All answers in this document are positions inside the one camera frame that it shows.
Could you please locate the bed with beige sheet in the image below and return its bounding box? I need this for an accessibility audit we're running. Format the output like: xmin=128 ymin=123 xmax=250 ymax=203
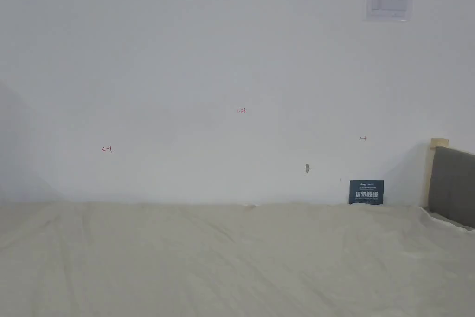
xmin=0 ymin=201 xmax=475 ymax=317

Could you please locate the grey padded headboard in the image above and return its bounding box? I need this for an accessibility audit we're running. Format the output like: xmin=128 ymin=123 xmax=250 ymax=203
xmin=419 ymin=138 xmax=475 ymax=230

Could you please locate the dark blue sign card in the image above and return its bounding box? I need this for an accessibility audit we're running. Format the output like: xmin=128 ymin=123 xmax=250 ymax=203
xmin=348 ymin=179 xmax=385 ymax=206

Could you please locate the white paper sheet on wall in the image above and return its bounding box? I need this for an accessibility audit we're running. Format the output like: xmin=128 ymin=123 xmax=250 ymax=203
xmin=363 ymin=0 xmax=413 ymax=23

